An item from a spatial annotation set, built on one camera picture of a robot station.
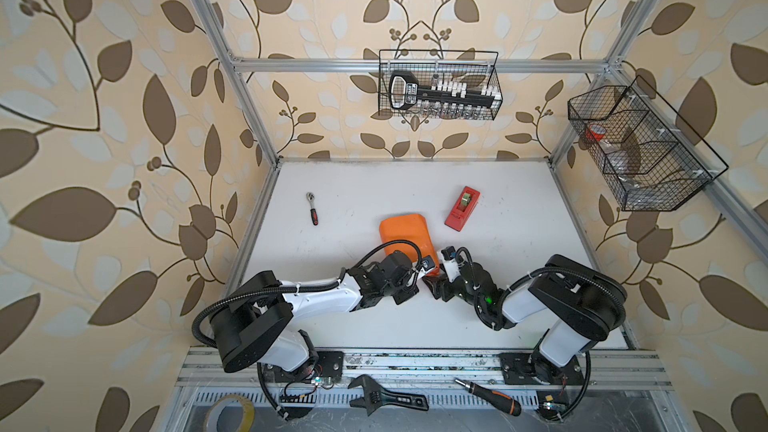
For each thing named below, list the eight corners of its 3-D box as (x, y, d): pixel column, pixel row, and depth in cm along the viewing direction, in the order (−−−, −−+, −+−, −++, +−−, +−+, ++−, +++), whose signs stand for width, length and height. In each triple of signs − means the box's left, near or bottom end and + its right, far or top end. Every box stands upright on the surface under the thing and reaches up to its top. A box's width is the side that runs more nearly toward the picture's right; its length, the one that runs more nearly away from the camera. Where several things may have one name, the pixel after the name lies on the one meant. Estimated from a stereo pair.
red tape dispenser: (444, 224, 103) (447, 214, 98) (462, 195, 111) (465, 184, 107) (462, 233, 101) (465, 223, 96) (478, 203, 109) (482, 192, 104)
